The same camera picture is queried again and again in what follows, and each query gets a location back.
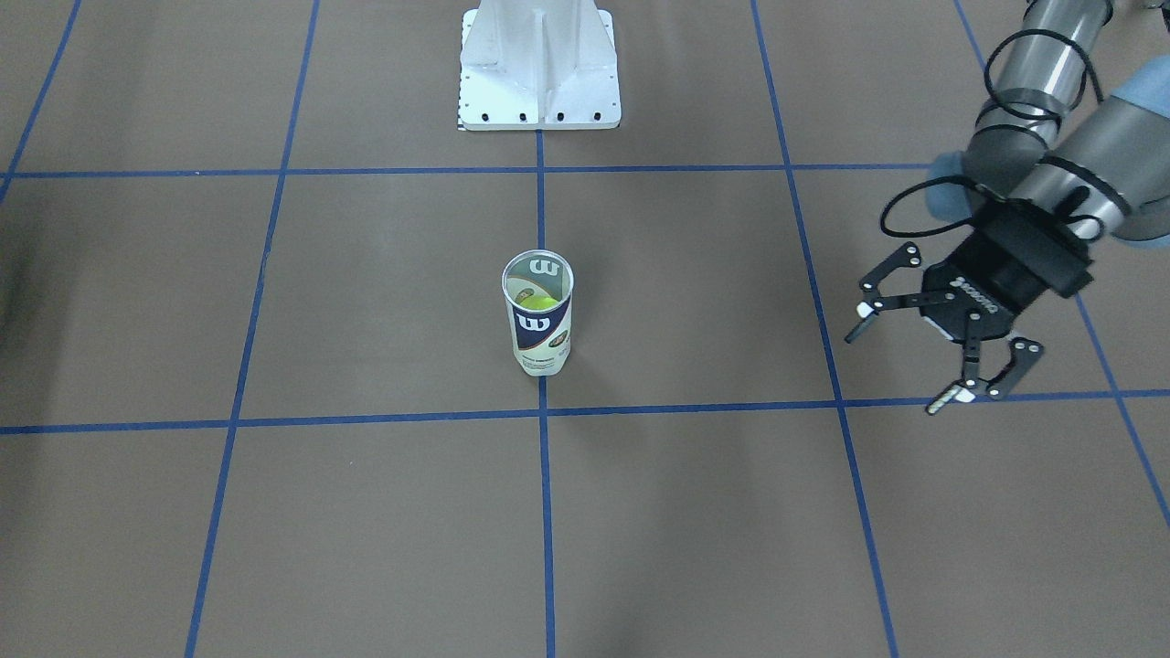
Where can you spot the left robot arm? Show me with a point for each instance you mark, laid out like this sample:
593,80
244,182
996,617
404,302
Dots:
1054,165

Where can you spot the clear tennis ball can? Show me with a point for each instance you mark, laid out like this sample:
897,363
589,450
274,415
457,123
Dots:
541,341

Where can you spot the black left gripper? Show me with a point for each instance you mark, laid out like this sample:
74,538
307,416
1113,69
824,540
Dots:
989,277

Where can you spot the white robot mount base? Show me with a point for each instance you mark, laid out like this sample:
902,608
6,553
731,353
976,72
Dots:
538,66

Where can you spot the yellow tennis ball with logo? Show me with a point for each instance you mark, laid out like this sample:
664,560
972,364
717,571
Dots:
531,300

